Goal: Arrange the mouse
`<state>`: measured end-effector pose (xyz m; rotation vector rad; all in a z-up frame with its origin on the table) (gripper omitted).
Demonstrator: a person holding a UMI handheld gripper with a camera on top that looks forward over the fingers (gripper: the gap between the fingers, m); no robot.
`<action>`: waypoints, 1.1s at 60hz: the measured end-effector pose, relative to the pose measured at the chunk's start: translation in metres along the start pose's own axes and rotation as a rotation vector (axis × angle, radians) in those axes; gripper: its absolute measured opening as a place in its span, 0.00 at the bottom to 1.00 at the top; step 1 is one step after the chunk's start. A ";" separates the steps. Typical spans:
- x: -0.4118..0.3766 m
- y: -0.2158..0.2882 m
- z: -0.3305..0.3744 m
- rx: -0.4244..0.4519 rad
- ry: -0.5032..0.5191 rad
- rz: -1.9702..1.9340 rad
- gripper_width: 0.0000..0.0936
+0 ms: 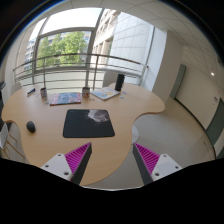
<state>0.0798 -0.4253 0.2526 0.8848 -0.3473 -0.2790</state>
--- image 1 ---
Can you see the white chair behind table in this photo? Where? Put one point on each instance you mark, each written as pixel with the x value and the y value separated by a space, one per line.
pixel 109 78

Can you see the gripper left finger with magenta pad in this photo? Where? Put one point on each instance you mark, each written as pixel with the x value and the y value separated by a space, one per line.
pixel 70 166

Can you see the white chair at left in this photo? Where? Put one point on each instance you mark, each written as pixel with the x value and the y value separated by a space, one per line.
pixel 8 144

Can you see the black cylindrical speaker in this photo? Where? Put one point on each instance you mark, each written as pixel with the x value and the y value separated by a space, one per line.
pixel 119 82

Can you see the grey-green door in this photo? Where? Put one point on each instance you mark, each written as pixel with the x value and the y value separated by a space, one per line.
pixel 178 81

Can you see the small can with dark label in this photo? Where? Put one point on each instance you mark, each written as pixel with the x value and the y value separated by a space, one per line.
pixel 85 92

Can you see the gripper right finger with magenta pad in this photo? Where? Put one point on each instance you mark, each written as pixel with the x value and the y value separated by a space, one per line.
pixel 153 166

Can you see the metal balcony railing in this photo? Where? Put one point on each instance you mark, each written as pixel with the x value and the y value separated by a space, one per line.
pixel 75 70

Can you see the small dark remote device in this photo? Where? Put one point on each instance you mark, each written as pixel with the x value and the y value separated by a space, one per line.
pixel 31 91

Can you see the black mouse pad with picture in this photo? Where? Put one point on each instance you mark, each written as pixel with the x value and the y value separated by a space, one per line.
pixel 84 123

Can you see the colourful magazine on table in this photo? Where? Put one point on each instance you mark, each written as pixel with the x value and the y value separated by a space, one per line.
pixel 65 98

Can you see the black computer mouse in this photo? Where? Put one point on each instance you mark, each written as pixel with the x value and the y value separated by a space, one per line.
pixel 31 126

